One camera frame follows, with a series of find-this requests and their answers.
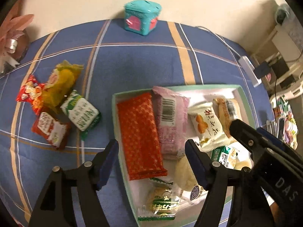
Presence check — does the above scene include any white power cable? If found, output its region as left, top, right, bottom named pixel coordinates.
left=195, top=26, right=244, bottom=58

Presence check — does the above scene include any green white biscuit packet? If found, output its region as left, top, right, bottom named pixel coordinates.
left=60, top=90, right=102, bottom=140

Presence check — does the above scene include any red cartoon snack packet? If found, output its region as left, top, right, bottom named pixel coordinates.
left=16, top=75, right=45, bottom=115

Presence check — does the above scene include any yellow bread packet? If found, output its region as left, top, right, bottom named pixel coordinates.
left=42, top=60, right=84, bottom=108

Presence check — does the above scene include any pink barcode snack packet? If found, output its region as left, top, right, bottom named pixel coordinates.
left=152, top=86, right=190, bottom=160

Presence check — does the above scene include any small green cookie packet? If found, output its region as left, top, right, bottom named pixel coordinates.
left=137, top=177, right=183, bottom=221

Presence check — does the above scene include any white shelf unit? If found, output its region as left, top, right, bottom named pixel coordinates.
left=251, top=25, right=302, bottom=103

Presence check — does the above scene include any teal toy house box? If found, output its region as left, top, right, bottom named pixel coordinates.
left=124, top=0, right=162, bottom=36

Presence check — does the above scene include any clear white cake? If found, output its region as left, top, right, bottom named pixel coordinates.
left=174, top=156, right=205, bottom=204

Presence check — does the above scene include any red patterned snack packet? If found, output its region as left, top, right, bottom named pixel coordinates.
left=117, top=92, right=168, bottom=180

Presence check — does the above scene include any white power strip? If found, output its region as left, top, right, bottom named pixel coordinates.
left=238, top=56, right=262, bottom=87

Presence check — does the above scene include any black smartphone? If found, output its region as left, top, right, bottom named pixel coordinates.
left=277, top=117, right=285, bottom=140

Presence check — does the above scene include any blue plaid tablecloth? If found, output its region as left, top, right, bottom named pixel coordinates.
left=1, top=19, right=273, bottom=225

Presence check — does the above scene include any pink flower bouquet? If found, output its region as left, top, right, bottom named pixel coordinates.
left=1, top=0, right=34, bottom=74

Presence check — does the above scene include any colourful toy clutter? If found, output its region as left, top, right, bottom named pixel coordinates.
left=266, top=94, right=298, bottom=150

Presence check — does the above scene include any teal rimmed white tray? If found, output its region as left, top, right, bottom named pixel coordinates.
left=112, top=85, right=255, bottom=226

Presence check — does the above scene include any green cracker packet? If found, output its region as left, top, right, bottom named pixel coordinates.
left=211, top=146, right=237, bottom=169

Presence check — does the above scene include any beige wafer packet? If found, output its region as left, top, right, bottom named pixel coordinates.
left=214, top=97, right=242, bottom=143

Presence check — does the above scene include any black power adapter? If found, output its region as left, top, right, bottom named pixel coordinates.
left=253, top=61, right=271, bottom=79

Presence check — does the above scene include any red white milk packet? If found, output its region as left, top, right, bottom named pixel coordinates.
left=31, top=109, right=71, bottom=150

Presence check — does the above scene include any cream persimmon snack packet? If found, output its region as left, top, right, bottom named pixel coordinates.
left=188, top=101, right=229, bottom=152

